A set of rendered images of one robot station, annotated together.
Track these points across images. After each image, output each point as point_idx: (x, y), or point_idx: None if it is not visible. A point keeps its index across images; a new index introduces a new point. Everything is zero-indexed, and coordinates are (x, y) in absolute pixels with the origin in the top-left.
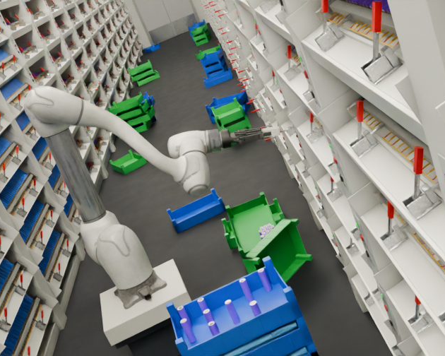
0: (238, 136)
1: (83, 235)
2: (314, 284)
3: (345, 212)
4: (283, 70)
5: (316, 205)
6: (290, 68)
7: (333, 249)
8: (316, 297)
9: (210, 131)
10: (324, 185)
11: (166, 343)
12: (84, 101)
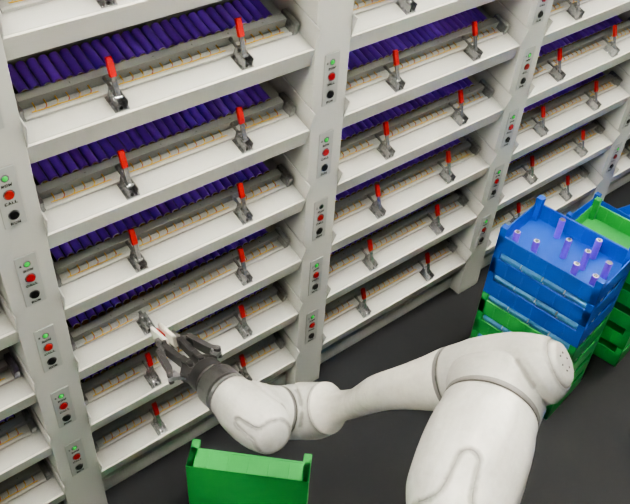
0: (208, 354)
1: None
2: (264, 454)
3: (409, 198)
4: (358, 104)
5: (120, 451)
6: (394, 78)
7: (175, 459)
8: (294, 441)
9: (226, 371)
10: (346, 231)
11: None
12: (442, 347)
